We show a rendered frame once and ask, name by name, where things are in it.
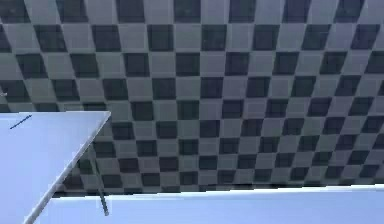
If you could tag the thin black pen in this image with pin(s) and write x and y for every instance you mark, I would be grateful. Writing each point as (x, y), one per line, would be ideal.
(20, 122)

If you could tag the white table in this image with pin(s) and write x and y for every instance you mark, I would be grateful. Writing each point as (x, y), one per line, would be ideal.
(36, 160)

